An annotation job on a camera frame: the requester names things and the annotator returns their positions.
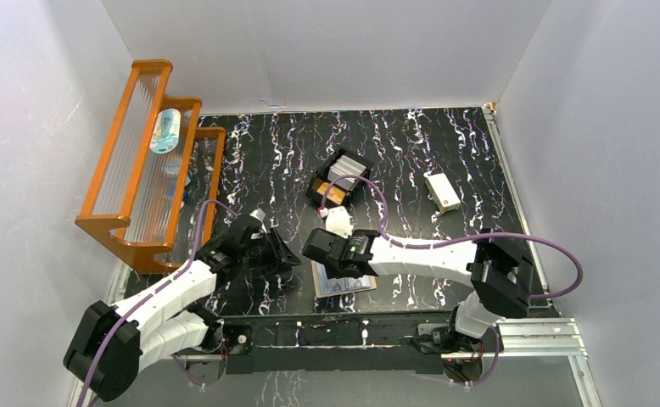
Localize tan blue card holder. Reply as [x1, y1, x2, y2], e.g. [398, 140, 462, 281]
[310, 260, 377, 298]

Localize black plastic card bin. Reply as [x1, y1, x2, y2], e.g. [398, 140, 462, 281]
[305, 146, 375, 208]

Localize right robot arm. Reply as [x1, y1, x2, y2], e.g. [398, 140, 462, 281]
[303, 228, 534, 351]

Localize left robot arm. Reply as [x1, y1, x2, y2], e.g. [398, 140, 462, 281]
[63, 211, 301, 403]

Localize stack of white cards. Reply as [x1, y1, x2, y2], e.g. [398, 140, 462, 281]
[327, 155, 366, 181]

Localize blue items on rack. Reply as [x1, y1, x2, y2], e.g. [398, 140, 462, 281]
[163, 159, 193, 206]

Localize white cardboard box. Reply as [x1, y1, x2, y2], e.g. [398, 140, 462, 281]
[424, 172, 461, 214]

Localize orange wooden tiered rack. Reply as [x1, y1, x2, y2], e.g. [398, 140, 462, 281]
[76, 59, 227, 274]

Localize blue white blister pack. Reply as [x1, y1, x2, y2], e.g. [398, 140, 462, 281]
[149, 109, 182, 154]

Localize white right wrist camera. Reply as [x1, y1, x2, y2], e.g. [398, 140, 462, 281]
[321, 206, 353, 238]

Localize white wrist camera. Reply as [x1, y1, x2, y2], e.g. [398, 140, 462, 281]
[321, 206, 353, 238]
[250, 209, 266, 228]

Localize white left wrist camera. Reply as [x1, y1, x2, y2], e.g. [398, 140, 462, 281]
[250, 209, 266, 228]

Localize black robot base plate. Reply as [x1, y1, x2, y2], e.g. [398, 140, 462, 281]
[172, 314, 502, 376]

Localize aluminium frame rail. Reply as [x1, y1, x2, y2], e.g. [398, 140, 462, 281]
[178, 318, 601, 406]

